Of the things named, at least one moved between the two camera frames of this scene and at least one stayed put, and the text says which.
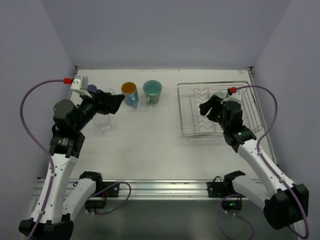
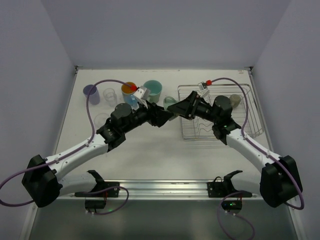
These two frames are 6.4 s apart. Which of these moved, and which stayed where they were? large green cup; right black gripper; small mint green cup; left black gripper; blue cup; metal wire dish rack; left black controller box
Moved: right black gripper; left black gripper; small mint green cup
Stayed: blue cup; left black controller box; metal wire dish rack; large green cup
